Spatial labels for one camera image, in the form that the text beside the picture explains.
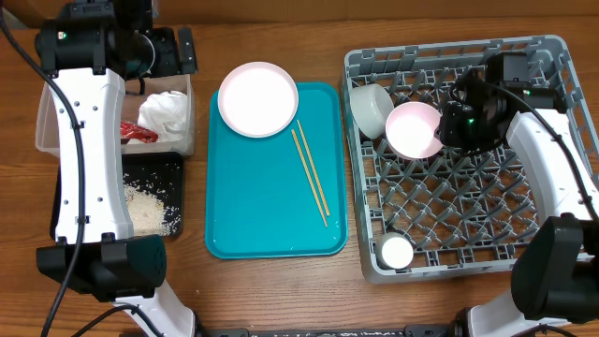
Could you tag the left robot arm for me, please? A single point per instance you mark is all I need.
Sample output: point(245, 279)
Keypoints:
point(86, 56)

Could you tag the grey bowl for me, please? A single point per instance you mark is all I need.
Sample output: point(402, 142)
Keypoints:
point(370, 105)

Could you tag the small pink bowl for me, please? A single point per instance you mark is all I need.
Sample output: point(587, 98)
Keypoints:
point(410, 131)

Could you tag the red snack wrapper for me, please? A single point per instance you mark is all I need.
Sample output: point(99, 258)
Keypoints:
point(130, 131)

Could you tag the white napkin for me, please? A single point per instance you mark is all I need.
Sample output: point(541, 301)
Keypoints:
point(165, 114)

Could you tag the grey dishwasher rack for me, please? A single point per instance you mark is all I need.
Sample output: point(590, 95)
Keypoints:
point(462, 215)

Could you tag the white cup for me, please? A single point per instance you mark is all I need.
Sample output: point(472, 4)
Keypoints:
point(393, 251)

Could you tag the wooden chopstick left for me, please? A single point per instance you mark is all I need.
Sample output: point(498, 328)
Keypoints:
point(309, 177)

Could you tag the teal serving tray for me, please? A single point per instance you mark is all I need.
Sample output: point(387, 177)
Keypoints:
point(259, 203)

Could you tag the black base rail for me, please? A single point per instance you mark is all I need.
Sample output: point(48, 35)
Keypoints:
point(415, 330)

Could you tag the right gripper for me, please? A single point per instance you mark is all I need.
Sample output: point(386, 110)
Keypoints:
point(448, 133)

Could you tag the wooden chopstick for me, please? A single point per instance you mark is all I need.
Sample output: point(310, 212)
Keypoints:
point(309, 177)
point(310, 158)

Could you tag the large white plate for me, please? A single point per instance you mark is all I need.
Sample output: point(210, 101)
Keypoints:
point(258, 99)

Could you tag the leftover rice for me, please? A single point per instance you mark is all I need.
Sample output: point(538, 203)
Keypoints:
point(154, 205)

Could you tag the wooden chopstick right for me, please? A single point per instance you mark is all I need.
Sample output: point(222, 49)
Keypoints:
point(310, 158)

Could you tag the black plastic tray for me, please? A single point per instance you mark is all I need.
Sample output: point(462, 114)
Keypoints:
point(161, 175)

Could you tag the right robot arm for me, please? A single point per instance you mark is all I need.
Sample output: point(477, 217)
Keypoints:
point(555, 280)

